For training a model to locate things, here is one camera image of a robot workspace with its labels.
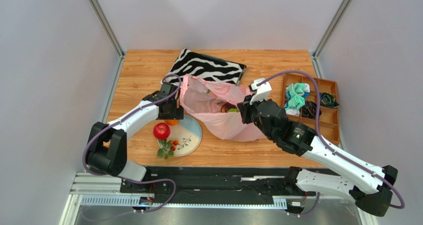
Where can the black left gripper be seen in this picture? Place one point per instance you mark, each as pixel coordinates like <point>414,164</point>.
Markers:
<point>177,113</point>

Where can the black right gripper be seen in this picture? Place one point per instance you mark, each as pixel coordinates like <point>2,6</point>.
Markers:
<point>246,112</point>

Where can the orange fruit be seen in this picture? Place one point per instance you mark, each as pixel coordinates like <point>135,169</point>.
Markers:
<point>172,122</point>

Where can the pink printed plastic bag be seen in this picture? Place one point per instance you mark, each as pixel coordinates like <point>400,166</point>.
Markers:
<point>204,99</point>

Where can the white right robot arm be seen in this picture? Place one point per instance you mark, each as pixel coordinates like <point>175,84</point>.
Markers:
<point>368,186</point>

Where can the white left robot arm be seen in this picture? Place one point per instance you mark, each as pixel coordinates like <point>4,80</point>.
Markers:
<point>106,150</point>

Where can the red apple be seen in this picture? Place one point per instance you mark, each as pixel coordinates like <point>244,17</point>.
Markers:
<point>161,131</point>

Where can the white floral plate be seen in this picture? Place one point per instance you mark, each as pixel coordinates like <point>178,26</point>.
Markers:
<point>186,136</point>

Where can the teal and white socks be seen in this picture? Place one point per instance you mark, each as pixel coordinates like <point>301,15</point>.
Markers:
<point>295,94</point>

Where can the green leafy sprig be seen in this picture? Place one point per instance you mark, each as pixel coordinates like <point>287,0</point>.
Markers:
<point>166,149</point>

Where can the black rolled socks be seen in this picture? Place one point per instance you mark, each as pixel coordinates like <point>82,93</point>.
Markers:
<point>309,110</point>

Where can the zebra striped cloth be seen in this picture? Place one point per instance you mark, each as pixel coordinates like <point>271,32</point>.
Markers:
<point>206,67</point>

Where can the dark blue patterned socks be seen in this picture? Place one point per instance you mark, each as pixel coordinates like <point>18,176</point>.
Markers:
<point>328,100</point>

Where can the wooden compartment tray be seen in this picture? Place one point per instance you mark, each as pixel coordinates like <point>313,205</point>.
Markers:
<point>329,117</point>

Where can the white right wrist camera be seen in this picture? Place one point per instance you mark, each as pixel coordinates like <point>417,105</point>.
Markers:
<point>261,89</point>

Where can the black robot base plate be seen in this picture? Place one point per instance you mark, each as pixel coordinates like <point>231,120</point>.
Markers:
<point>216,185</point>

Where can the aluminium frame rail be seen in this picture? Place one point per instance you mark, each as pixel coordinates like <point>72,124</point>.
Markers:
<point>105,190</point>

